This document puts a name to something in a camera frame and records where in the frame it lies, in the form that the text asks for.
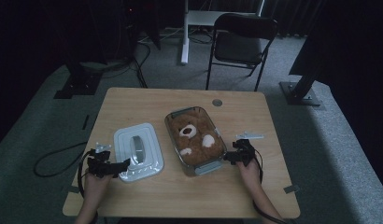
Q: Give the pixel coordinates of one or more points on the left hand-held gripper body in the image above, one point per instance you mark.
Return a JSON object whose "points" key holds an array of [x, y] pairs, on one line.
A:
{"points": [[101, 165]]}

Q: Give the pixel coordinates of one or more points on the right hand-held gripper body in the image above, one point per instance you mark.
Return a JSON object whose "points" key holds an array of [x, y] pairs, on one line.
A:
{"points": [[247, 152]]}

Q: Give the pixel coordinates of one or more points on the clear container with grey clips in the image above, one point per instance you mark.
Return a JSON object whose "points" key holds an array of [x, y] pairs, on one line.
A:
{"points": [[208, 168]]}

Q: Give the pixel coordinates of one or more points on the brown teddy bear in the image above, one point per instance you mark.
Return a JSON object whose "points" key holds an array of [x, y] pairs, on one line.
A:
{"points": [[195, 152]]}

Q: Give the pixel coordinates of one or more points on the person's left hand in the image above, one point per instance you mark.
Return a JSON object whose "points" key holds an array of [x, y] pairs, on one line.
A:
{"points": [[97, 186]]}

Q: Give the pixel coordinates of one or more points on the person's right hand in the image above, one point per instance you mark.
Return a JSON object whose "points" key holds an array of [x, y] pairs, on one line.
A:
{"points": [[251, 175]]}

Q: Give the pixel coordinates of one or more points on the grey tape strip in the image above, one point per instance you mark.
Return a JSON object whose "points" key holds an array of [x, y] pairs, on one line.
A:
{"points": [[73, 189], [291, 188]]}

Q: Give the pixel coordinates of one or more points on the black tape strip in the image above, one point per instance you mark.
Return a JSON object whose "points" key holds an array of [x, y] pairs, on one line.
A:
{"points": [[85, 122]]}

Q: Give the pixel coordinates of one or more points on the grey round table grommet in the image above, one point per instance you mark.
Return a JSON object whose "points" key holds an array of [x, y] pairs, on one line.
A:
{"points": [[217, 102]]}

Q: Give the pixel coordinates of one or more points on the black folding chair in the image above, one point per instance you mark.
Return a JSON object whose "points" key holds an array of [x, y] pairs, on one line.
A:
{"points": [[239, 46]]}

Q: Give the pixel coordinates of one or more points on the black curtain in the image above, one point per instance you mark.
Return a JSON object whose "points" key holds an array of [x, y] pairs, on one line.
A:
{"points": [[351, 46]]}

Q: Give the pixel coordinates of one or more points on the black stand with base plate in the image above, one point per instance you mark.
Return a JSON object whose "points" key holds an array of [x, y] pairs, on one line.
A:
{"points": [[77, 87], [300, 93]]}

